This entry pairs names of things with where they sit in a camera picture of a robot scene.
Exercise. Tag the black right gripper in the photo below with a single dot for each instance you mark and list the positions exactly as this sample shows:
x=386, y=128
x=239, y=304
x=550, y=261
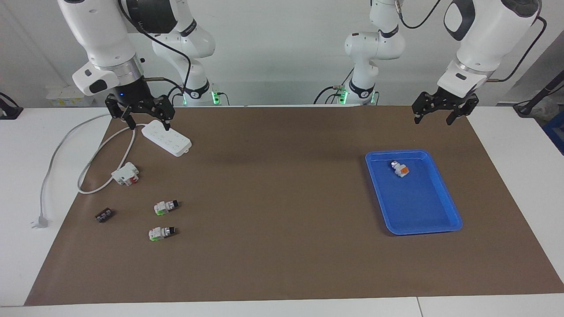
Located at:
x=132, y=96

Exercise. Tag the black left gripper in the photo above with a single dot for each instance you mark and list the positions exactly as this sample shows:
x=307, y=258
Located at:
x=447, y=101

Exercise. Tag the green white push-button switch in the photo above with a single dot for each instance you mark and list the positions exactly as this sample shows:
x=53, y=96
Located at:
x=164, y=207
x=158, y=234

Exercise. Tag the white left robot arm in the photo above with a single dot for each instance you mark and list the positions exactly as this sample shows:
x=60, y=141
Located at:
x=489, y=35

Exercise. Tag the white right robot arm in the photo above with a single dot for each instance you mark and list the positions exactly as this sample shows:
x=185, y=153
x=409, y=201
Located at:
x=97, y=31

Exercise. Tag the white power strip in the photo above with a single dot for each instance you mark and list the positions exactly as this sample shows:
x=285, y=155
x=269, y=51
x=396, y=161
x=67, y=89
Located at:
x=167, y=138

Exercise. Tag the white red circuit breaker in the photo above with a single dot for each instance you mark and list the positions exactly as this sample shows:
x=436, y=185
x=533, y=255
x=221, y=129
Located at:
x=124, y=174

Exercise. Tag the black tripod leg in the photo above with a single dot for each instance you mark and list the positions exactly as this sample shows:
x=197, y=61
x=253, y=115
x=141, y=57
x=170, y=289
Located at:
x=539, y=94

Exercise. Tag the blue plastic tray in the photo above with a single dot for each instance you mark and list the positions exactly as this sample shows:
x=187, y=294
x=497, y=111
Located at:
x=418, y=207

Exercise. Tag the black terminal block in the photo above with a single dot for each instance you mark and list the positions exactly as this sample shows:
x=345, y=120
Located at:
x=104, y=215

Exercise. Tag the blue storage box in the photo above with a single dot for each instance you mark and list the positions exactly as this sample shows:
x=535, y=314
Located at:
x=556, y=132

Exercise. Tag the black clamp stand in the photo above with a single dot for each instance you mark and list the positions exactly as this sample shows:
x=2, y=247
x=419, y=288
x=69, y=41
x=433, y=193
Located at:
x=9, y=110

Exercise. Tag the brown table mat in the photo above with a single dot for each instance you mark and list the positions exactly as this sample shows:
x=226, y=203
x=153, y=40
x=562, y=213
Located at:
x=282, y=198

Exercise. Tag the white wall outlet box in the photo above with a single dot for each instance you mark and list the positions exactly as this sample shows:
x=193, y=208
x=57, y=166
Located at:
x=66, y=94

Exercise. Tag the orange white push-button switch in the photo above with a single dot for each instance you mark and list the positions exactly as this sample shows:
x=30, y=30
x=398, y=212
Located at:
x=400, y=169

